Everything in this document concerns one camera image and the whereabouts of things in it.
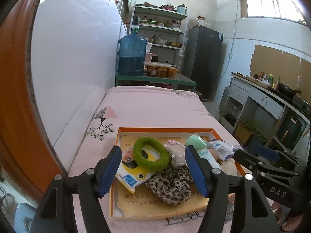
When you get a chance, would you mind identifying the white kitchen counter cabinet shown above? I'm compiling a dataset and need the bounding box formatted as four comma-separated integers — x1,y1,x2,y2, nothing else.
219,73,310,162

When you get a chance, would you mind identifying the green fuzzy ring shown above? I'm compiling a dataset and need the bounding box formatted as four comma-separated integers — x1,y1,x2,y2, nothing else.
132,136,171,173

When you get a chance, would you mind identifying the dark green table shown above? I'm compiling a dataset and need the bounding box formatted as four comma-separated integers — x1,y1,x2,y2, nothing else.
115,74,197,91

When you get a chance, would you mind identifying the brown wooden door frame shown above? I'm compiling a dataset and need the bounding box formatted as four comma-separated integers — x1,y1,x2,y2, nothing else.
1,0,66,203

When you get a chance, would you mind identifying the pink bed quilt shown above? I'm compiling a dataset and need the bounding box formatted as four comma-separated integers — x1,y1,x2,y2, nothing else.
67,85,275,233

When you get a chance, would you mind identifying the leopard print scarf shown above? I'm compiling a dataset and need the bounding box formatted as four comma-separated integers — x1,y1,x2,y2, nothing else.
145,166,193,205

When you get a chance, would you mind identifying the blue white wipes pack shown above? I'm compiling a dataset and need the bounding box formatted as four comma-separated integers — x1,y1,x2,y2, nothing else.
206,139,242,161

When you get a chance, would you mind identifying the cream bear purple bow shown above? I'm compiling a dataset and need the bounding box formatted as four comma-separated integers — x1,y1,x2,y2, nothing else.
218,158,238,176

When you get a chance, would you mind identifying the cream bear pink hat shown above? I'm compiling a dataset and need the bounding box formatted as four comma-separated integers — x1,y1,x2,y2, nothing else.
164,140,186,167

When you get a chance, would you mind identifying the brown cardboard wall panel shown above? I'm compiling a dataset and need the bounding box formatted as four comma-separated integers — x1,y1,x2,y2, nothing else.
250,45,310,100

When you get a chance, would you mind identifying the black refrigerator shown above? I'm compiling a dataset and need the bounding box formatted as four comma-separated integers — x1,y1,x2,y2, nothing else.
182,26,224,99

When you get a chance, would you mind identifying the potted green plant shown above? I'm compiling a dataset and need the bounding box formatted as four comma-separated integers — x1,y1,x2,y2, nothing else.
234,119,259,146

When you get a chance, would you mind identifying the white kitchen shelf rack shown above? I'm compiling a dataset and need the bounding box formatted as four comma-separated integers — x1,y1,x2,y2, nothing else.
130,2,189,70

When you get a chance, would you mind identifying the yellow cartoon wipes pack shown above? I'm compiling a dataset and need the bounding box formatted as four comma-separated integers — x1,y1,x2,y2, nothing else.
116,147,155,194

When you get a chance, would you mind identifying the green tissue pack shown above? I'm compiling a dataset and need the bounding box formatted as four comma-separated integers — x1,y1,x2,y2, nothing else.
197,148,220,169

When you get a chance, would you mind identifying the person's right hand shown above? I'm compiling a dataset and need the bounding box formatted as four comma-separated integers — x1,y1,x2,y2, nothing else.
271,201,304,232

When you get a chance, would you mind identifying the black wok pan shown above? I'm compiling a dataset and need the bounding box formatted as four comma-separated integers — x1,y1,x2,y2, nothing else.
277,82,302,97

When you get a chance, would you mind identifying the blue water jug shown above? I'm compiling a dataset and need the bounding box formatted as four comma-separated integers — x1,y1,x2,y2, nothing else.
118,16,148,76

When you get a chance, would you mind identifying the orange shallow cardboard box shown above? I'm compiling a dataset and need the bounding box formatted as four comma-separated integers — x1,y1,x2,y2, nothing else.
110,126,246,222

